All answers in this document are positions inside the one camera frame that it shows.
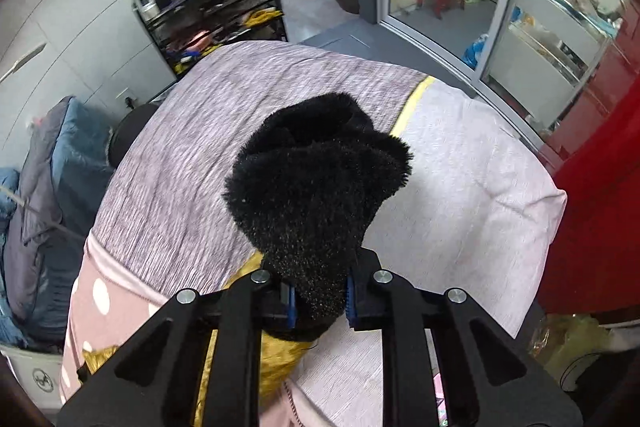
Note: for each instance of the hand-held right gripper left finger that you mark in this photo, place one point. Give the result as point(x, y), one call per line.
point(289, 307)

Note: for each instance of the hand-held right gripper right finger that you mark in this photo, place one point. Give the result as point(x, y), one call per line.
point(351, 307)

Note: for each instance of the smartphone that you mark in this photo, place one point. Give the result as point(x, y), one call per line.
point(440, 399)

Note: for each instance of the pink polka dot bedsheet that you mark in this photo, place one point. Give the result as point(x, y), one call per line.
point(100, 302)

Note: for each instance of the grey and pink striped quilt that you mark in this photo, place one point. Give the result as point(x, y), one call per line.
point(200, 132)

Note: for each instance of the clear plastic bag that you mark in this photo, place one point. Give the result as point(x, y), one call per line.
point(570, 337)

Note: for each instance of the black round stool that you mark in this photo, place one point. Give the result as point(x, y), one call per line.
point(130, 132)

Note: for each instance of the red glossy cabinet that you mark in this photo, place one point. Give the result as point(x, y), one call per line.
point(590, 207)

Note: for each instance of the teal bed cover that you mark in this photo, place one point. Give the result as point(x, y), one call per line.
point(85, 142)

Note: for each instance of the white appliance with round logo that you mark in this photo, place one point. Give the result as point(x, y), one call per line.
point(30, 372)

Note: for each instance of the blue plastic bag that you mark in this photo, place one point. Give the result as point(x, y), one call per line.
point(475, 49)

